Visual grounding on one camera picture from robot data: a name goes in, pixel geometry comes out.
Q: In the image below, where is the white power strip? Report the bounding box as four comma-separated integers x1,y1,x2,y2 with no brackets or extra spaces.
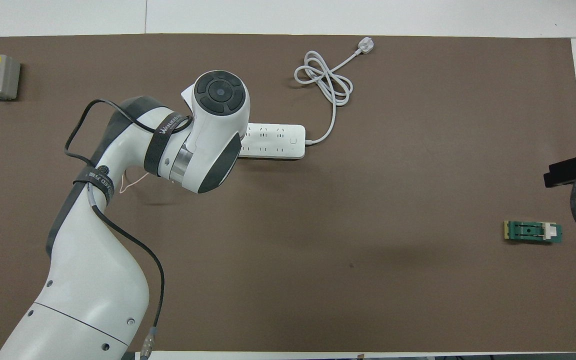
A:
238,122,307,160

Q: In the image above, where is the pink charging cable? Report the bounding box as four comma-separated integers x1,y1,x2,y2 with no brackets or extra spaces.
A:
119,167,150,195

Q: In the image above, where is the brown table mat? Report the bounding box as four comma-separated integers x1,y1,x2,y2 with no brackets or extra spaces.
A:
0,34,576,353

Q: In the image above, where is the green knife switch yellow base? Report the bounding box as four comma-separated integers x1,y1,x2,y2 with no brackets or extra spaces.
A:
504,220,564,245

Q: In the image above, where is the white power cord with plug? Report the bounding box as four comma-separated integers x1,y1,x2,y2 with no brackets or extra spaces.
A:
294,38,375,147

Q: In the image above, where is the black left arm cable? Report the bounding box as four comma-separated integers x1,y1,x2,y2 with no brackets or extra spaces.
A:
64,99,194,360

